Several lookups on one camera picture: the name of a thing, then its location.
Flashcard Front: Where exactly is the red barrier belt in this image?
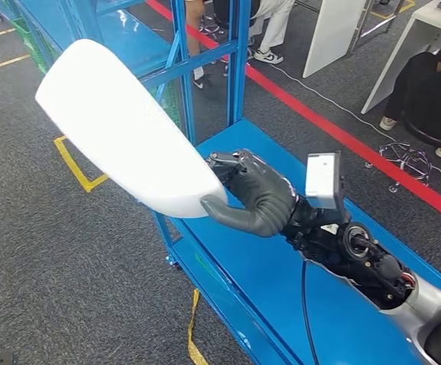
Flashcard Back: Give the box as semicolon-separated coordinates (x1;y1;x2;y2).
146;0;441;229

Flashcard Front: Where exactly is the black stool chrome base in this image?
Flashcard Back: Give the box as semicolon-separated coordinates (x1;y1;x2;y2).
365;113;441;193
212;0;261;78

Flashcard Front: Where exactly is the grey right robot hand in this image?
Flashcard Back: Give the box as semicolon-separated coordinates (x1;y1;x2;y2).
199;148;299;239

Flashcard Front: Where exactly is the blue metal shelf rack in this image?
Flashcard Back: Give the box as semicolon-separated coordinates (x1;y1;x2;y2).
0;0;196;147
57;0;441;365

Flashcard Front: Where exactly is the person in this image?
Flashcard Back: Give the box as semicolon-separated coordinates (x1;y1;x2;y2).
379;20;441;160
184;0;207;90
248;0;295;65

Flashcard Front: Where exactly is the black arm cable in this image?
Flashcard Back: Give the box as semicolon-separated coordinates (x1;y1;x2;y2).
300;259;320;365

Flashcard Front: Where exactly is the white moulded plastic part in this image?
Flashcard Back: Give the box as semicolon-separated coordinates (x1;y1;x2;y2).
35;38;229;219

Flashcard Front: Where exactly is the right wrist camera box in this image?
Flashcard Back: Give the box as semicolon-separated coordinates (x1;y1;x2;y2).
305;151;347;213

